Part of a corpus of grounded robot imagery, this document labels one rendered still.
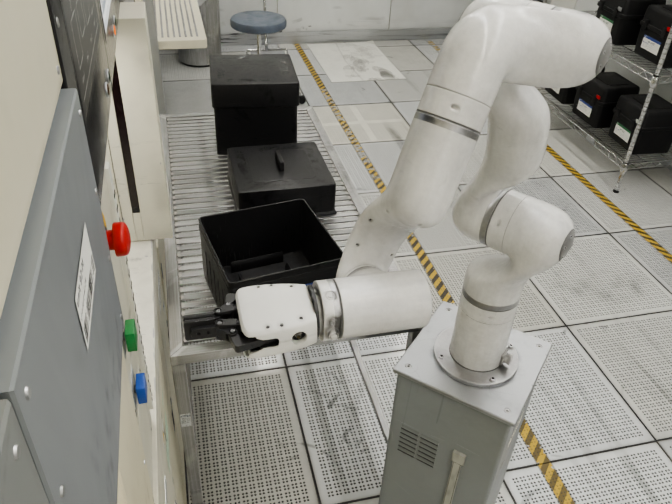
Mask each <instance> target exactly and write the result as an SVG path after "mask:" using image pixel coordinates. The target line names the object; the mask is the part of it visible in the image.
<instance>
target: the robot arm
mask: <svg viewBox="0 0 672 504"><path fill-rule="evenodd" d="M612 47H613V46H612V37H611V34H610V31H609V29H608V28H607V26H606V25H605V24H604V23H603V22H602V21H601V20H600V19H598V18H597V17H595V16H593V15H591V14H588V13H585V12H582V11H577V10H573V9H568V8H563V7H559V6H554V5H549V4H545V3H540V2H536V1H530V0H475V1H473V2H472V3H471V4H470V5H469V6H468V7H467V8H466V9H465V10H464V12H463V13H462V15H461V17H460V18H459V19H458V22H457V23H456V24H455V25H454V27H453V28H452V29H451V30H450V32H449V33H448V35H447V36H446V38H445V40H444V42H443V44H442V46H441V49H440V51H439V54H438V56H437V58H436V61H435V63H434V66H433V69H432V71H431V74H430V76H429V79H428V81H427V84H426V87H425V89H424V92H423V94H422V97H421V100H420V102H419V105H418V107H417V110H416V112H415V115H414V118H413V120H412V123H411V126H410V128H409V131H408V134H407V136H406V139H405V142H404V144H403V147H402V150H401V152H400V155H399V158H398V161H397V163H396V166H395V169H394V172H393V174H392V177H391V179H390V182H389V184H388V186H387V188H386V189H385V191H384V192H383V193H382V194H381V195H380V196H378V197H377V198H376V199H375V200H373V201H372V202H371V203H370V204H369V205H368V206H367V207H366V208H365V210H364V211H363V212H362V213H361V215H360V216H359V218H358V220H357V221H356V223H355V225H354V227H353V229H352V231H351V233H350V236H349V238H348V241H347V243H346V246H345V248H344V251H343V254H342V256H341V259H340V262H339V266H338V269H337V273H336V278H333V279H325V280H316V281H314V282H313V284H312V285H311V284H310V285H305V284H266V285H255V286H248V287H244V288H240V289H238V290H237V292H236V294H233V293H229V294H227V295H226V299H225V304H223V305H222V306H221V307H217V308H215V309H214V310H213V312H206V313H198V314H190V315H184V316H183V325H184V333H185V340H187V341H190V340H197V339H205V338H212V337H216V338H217V339H218V340H226V341H228V342H230V343H231V345H232V347H233V349H234V350H235V352H236V353H241V352H243V353H244V355H245V356H246V357H247V358H250V359H253V358H261V357H267V356H272V355H277V354H282V353H286V352H290V351H294V350H298V349H301V348H304V347H307V346H310V345H312V344H314V343H316V342H317V339H318V337H319V339H320V340H321V341H329V340H336V339H343V338H350V337H357V336H364V335H371V334H379V333H386V332H393V331H400V330H407V329H414V328H422V327H425V326H427V325H428V323H429V321H430V319H431V314H432V296H431V291H430V287H429V284H428V281H427V279H426V277H425V275H424V274H423V273H422V272H421V271H420V270H418V269H409V270H401V271H392V272H388V270H389V268H390V265H391V263H392V261H393V259H394V257H395V255H396V253H397V251H398V250H399V248H400V246H401V245H402V243H403V242H404V241H405V240H406V238H407V237H408V236H409V235H410V234H411V233H412V232H414V231H415V230H417V229H426V228H431V227H433V226H435V225H437V224H438V223H439V222H440V221H441V220H442V219H443V218H444V216H445V215H446V213H447V211H448V209H449V207H450V205H451V203H452V200H453V198H454V195H455V193H456V191H457V188H458V186H459V183H460V181H461V179H462V176H463V174H464V172H465V169H466V167H467V165H468V162H469V160H470V158H471V155H472V153H473V151H474V148H475V146H476V143H477V141H478V139H479V136H480V134H481V131H482V129H483V126H484V124H485V122H486V119H487V117H488V126H487V141H486V150H485V154H484V158H483V161H482V163H481V166H480V168H479V170H478V171H477V173H476V174H475V175H474V176H473V178H472V179H471V180H470V181H469V182H468V183H467V184H466V186H465V187H464V188H463V189H462V191H461V192H460V193H459V195H458V196H457V198H456V199H455V202H454V204H453V208H452V219H453V222H454V225H455V226H456V228H457V229H458V230H459V231H460V232H461V233H462V234H463V235H465V236H466V237H468V238H470V239H472V240H475V241H477V242H479V243H481V244H484V245H486V246H488V247H490V248H492V249H495V250H497V251H499V252H501V253H504V254H502V255H483V256H479V257H476V258H475V259H473V260H472V261H471V262H470V264H469V265H468V267H467V270H466V273H465V277H464V281H463V286H462V290H461V295H460V300H459V305H458V310H457V314H456V319H455V324H454V326H452V327H449V328H447V329H445V330H444V331H442V332H441V333H440V334H439V335H438V336H437V338H436V340H435V344H434V357H435V360H436V362H437V364H438V365H439V367H440V368H441V369H442V370H443V371H444V372H445V373H446V374H447V375H449V376H450V377H452V378H453V379H455V380H457V381H459V382H461V383H464V384H466V385H470V386H474V387H495V386H499V385H502V384H504V383H506V382H508V381H509V380H510V379H511V378H513V376H514V375H515V373H516V371H517V368H518V365H519V358H518V354H517V351H516V349H515V348H514V346H513V345H512V343H511V342H510V341H509V336H510V333H511V329H512V326H513V322H514V319H515V315H516V312H517V308H518V304H519V301H520V298H521V294H522V291H523V288H524V286H525V283H526V282H527V281H528V279H530V278H531V277H533V276H535V275H537V274H539V273H542V272H544V271H546V270H548V269H549V268H551V267H553V266H554V265H556V264H557V263H558V262H559V261H561V260H562V259H563V258H564V257H565V256H566V255H567V253H568V252H569V250H570V249H571V247H572V246H573V241H574V237H575V230H574V225H573V222H572V220H571V218H570V217H569V215H568V214H567V213H565V212H564V211H563V210H561V209H560V208H558V207H556V206H554V205H552V204H549V203H547V202H545V201H542V200H539V199H537V198H534V197H532V196H529V195H526V194H524V193H521V192H519V191H516V190H513V189H511V188H509V187H513V186H516V185H518V184H520V183H522V182H524V181H525V180H527V179H528V178H530V177H531V176H532V175H533V174H534V173H535V172H536V171H537V170H538V168H539V167H540V165H541V163H542V161H543V158H544V155H545V152H546V148H547V142H548V136H549V130H550V111H549V107H548V105H547V103H546V101H545V99H544V98H543V96H542V95H541V93H540V92H539V91H538V90H537V89H536V87H544V88H570V87H575V86H579V85H582V84H585V83H587V82H589V81H590V80H592V79H593V78H595V77H596V76H597V75H598V74H599V73H600V72H601V71H602V69H603V68H604V66H605V65H606V64H607V62H608V59H609V57H610V54H611V50H612ZM231 316H232V317H231ZM233 327H235V328H233Z"/></svg>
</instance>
